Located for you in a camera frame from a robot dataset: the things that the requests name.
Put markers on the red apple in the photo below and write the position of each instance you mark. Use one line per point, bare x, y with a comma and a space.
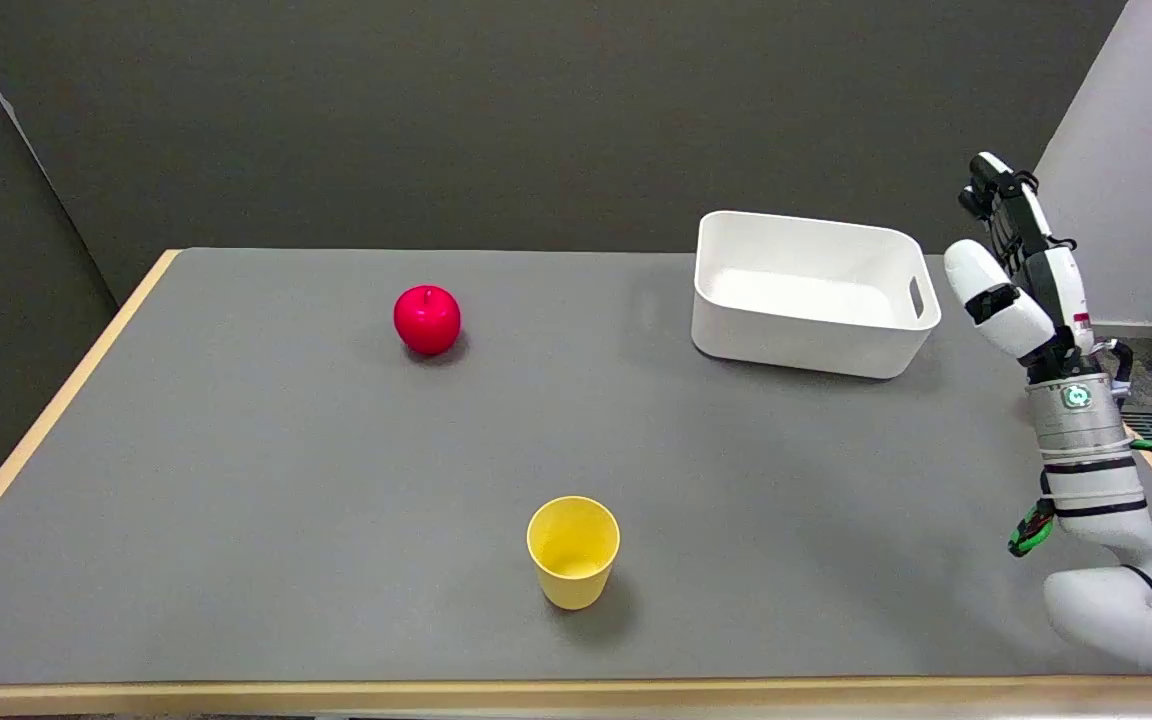
427, 319

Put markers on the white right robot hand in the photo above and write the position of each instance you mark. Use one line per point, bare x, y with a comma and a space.
1008, 310

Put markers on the white plastic bin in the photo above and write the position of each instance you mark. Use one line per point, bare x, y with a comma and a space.
814, 293

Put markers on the yellow plastic cup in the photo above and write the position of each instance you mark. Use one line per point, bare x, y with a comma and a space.
573, 551

